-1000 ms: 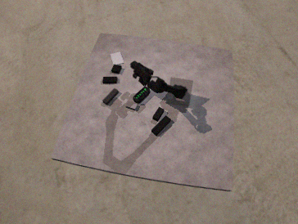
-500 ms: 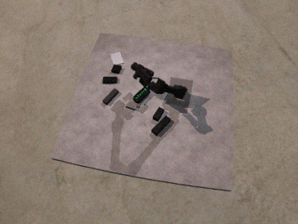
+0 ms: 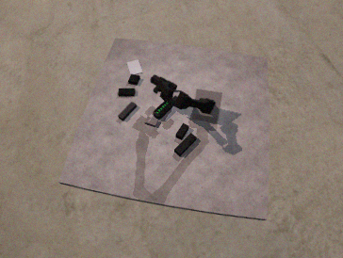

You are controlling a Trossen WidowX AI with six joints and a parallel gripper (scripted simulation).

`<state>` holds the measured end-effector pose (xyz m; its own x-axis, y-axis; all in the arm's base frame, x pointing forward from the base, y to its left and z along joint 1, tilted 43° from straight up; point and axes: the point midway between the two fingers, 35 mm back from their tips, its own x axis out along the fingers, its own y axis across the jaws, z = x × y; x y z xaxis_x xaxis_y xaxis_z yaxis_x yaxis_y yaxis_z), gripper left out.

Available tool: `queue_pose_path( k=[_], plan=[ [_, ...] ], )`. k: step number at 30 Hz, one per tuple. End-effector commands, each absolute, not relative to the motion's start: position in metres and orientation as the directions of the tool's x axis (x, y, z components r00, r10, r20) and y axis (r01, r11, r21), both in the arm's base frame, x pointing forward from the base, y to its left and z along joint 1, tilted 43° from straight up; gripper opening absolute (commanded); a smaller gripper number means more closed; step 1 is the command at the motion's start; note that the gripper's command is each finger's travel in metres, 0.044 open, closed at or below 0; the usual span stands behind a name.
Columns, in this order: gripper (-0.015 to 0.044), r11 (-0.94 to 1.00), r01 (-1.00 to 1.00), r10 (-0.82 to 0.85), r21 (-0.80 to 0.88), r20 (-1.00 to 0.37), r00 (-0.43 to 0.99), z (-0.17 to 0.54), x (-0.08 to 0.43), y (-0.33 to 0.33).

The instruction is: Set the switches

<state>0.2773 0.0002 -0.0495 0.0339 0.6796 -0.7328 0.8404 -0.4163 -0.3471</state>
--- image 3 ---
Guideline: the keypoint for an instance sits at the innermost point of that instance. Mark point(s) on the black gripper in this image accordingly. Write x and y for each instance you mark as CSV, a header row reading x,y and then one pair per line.
x,y
164,98

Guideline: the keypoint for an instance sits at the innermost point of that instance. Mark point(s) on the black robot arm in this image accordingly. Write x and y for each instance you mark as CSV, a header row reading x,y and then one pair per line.
x,y
183,101

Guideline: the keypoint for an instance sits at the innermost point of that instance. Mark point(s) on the dark grey switch controller unit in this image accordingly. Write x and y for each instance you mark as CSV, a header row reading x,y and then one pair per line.
x,y
162,110

